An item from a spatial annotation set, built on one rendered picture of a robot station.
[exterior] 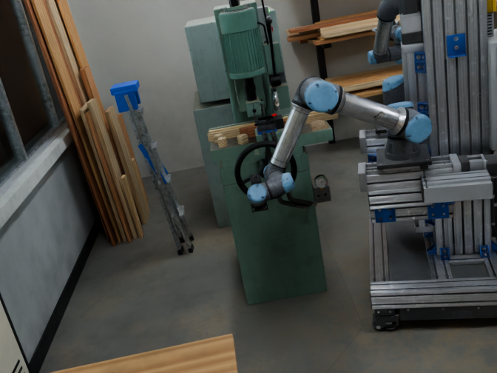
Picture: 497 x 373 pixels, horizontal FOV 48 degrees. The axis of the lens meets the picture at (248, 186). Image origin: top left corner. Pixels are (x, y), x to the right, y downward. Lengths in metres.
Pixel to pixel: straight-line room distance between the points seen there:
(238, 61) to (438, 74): 0.90
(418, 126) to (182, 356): 1.24
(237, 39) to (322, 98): 0.71
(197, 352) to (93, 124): 2.30
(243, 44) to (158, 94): 2.61
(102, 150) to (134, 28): 1.53
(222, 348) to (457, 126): 1.42
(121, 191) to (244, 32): 1.78
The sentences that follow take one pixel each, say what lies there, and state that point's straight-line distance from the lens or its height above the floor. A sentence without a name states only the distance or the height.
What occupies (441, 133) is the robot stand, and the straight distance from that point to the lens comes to 2.64.
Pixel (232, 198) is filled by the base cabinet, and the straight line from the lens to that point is 2.79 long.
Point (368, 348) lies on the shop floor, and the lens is 2.68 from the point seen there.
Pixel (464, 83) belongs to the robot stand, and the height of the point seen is 1.06.
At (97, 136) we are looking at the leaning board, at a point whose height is 0.81.
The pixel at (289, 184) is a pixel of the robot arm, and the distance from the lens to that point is 2.21.
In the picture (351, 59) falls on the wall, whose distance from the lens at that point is 5.29.
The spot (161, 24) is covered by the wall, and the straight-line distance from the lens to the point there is 5.11.
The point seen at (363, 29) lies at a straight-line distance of 4.70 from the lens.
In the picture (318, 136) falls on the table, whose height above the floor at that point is 0.87.
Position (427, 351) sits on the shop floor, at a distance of 2.66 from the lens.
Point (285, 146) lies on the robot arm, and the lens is 2.30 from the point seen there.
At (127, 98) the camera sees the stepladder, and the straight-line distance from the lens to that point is 3.44.
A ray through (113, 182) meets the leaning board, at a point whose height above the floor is 0.46.
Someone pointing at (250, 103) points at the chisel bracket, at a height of 1.07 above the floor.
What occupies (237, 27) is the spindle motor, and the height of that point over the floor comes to 1.44.
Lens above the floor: 1.69
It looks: 21 degrees down
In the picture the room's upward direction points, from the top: 11 degrees counter-clockwise
